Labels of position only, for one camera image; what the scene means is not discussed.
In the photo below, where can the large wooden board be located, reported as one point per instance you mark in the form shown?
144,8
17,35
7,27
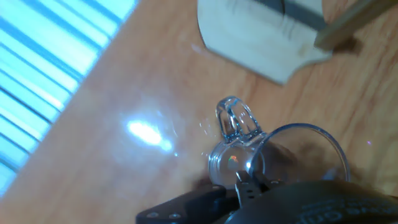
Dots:
140,174

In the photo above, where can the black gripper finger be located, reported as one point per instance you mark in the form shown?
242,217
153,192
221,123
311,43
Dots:
192,203

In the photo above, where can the wooden cup rack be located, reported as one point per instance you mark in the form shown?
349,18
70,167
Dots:
248,37

